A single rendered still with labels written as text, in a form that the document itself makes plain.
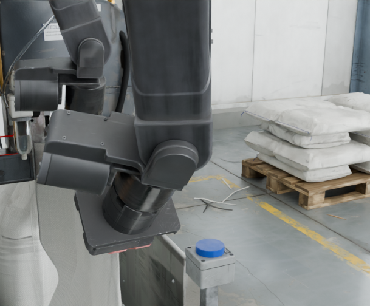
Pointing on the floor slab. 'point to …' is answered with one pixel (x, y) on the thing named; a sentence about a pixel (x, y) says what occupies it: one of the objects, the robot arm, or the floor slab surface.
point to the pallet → (287, 186)
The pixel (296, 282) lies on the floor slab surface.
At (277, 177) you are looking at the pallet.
